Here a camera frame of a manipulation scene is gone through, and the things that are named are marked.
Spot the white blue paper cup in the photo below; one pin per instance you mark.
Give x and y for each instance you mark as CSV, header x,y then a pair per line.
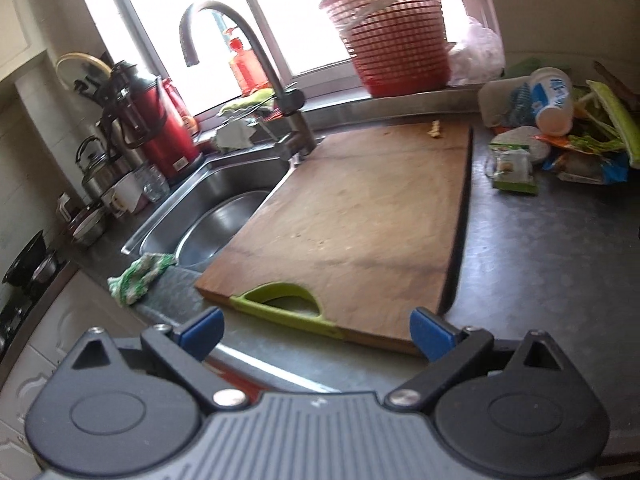
x,y
552,100

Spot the large green white knitted cloth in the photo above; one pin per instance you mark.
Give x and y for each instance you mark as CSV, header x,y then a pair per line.
x,y
140,277

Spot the white round lid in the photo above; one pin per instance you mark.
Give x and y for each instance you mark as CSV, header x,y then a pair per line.
x,y
525,142

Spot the chrome faucet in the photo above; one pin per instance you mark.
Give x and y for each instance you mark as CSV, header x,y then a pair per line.
x,y
272,75

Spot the red lattice basket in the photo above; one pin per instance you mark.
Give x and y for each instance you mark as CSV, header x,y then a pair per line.
x,y
395,35

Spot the white rag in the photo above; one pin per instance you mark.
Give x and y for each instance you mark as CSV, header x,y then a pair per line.
x,y
234,135

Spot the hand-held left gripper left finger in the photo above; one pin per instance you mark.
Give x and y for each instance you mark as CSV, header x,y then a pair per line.
x,y
202,331

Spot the green snack packet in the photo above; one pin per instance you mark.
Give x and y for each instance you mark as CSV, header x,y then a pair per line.
x,y
512,170

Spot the orange bottle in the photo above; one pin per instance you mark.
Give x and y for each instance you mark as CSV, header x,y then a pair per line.
x,y
245,67

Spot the white mug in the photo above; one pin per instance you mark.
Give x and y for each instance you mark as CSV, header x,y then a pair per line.
x,y
122,197

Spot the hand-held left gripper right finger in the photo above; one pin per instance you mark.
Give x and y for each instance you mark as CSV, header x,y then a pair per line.
x,y
425,332

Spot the cream round plate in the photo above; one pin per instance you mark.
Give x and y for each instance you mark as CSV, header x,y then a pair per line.
x,y
82,65

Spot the stainless steel sink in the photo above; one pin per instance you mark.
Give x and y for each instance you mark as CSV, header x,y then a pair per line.
x,y
220,210

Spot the yellow food scrap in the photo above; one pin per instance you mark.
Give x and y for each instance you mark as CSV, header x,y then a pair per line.
x,y
435,129

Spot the white plastic bag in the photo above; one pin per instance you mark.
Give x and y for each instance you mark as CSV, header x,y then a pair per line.
x,y
475,50

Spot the steel bowl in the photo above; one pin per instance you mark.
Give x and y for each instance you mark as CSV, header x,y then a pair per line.
x,y
87,225

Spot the black stove top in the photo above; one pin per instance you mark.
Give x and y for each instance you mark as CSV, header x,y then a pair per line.
x,y
20,305

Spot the clear glass cup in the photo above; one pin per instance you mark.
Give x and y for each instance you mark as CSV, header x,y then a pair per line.
x,y
152,185

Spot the red thermos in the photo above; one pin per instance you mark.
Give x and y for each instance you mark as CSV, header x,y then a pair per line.
x,y
160,125

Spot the steel kettle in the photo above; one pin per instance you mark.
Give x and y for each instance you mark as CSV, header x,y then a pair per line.
x,y
97,170

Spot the black wok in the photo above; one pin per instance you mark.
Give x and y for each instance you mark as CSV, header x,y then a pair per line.
x,y
22,257

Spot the yellow green cloth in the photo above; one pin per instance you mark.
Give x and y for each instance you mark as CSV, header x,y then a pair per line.
x,y
245,102

